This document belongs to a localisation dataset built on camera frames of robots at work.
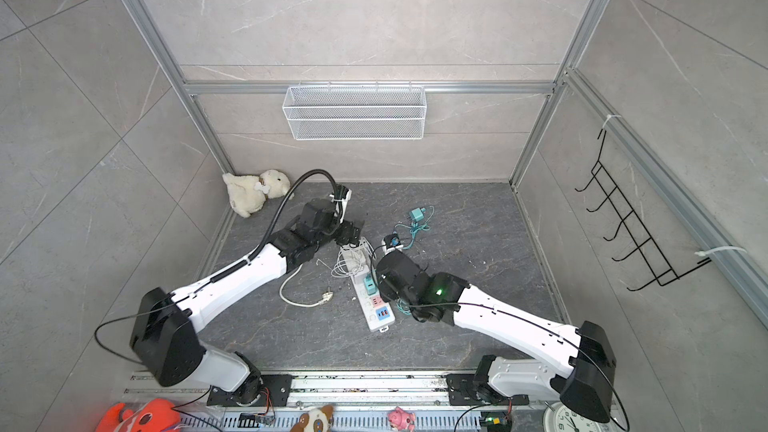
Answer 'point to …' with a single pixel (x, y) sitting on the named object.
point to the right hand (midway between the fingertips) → (386, 271)
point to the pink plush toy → (400, 420)
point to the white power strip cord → (327, 296)
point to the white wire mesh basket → (355, 113)
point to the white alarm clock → (561, 419)
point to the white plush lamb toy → (248, 194)
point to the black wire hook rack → (645, 255)
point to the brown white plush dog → (316, 420)
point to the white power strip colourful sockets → (377, 312)
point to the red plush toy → (158, 415)
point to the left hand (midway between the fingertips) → (351, 210)
